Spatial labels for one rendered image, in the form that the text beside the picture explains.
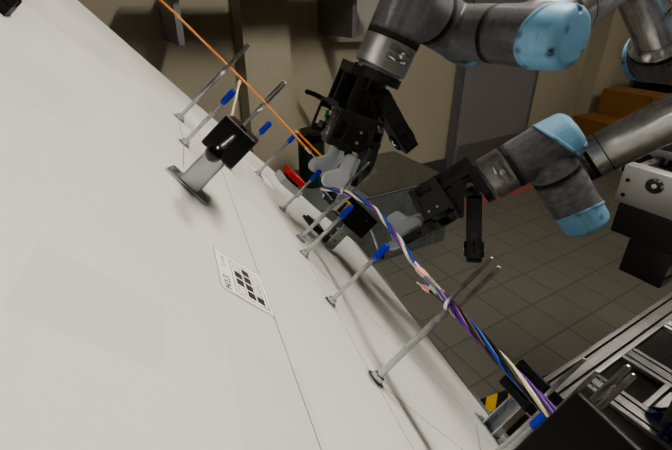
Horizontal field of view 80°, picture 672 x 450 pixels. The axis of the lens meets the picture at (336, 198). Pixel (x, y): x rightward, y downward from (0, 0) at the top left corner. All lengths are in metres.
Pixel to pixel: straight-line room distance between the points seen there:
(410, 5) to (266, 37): 2.11
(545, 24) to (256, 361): 0.46
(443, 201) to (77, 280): 0.58
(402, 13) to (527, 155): 0.29
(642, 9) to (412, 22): 0.60
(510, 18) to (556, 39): 0.07
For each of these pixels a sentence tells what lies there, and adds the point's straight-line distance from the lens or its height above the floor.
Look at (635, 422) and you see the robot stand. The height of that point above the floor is 0.22.
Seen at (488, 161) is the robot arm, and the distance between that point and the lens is 0.69.
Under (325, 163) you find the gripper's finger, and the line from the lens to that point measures 0.63.
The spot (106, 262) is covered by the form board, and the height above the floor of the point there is 1.33.
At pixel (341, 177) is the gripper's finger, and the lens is 0.59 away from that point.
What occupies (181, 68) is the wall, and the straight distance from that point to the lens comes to 2.69.
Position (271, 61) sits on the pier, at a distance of 2.66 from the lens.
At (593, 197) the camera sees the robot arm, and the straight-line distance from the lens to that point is 0.74.
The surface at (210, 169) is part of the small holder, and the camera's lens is 0.37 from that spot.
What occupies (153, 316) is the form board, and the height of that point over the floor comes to 1.31.
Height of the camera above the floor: 1.43
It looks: 25 degrees down
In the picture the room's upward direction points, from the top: straight up
